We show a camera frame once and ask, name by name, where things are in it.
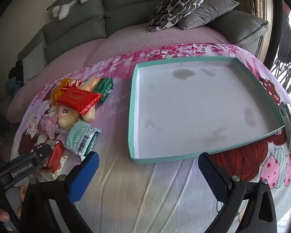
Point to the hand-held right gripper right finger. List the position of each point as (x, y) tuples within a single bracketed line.
[(214, 177)]

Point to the clear labelled bun packet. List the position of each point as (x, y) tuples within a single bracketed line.
[(68, 120)]

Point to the person's left hand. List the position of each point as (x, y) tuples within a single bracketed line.
[(0, 214)]

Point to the teal cardboard tray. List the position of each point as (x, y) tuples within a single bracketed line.
[(196, 116)]

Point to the pink printed cartoon blanket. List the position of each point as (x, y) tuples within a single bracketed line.
[(140, 194)]

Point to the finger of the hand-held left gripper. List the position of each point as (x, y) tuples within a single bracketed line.
[(44, 151)]

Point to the orange snack packet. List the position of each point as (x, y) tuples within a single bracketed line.
[(59, 88)]

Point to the pale bun packet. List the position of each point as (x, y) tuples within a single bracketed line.
[(88, 84), (89, 116)]

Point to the green snack packet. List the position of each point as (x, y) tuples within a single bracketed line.
[(106, 87)]

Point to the teal speckled snack packet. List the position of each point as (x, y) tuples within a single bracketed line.
[(77, 133)]

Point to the pink textured sofa cover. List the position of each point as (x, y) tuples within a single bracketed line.
[(99, 53)]

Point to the black and white patterned pillow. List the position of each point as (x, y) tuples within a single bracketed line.
[(177, 2)]

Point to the grey and white plush toy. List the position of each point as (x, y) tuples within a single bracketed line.
[(68, 3)]

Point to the light grey pillow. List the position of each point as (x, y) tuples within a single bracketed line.
[(32, 63)]

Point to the red patterned snack packet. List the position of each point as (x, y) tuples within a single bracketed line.
[(78, 98)]

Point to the grey sofa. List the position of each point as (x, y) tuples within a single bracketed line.
[(126, 7)]

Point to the small red snack packet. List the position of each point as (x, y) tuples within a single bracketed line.
[(55, 157)]

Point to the black metal rack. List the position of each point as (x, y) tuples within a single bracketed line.
[(286, 53)]

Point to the teal cloth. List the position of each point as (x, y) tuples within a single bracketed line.
[(12, 86)]

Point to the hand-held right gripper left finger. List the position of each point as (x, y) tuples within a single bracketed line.
[(83, 177)]

